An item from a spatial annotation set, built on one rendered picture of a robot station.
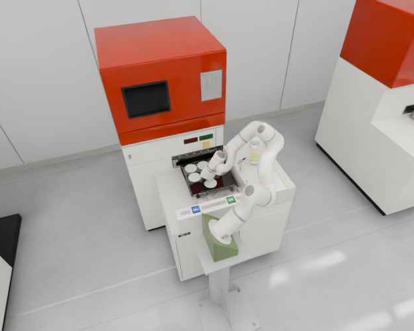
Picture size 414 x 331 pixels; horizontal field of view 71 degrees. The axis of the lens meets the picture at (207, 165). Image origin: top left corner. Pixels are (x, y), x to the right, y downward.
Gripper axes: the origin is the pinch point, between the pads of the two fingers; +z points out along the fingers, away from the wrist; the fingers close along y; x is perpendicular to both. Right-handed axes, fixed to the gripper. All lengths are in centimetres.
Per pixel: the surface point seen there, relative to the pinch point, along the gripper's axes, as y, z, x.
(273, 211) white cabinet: 58, -7, -7
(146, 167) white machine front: -44.3, 20.3, 6.9
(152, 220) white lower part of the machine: -19, 88, 4
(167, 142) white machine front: -37.6, -6.0, 16.2
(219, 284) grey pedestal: 41, 38, -56
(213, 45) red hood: -36, -82, 39
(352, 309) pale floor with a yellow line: 158, 27, -41
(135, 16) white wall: -119, -24, 149
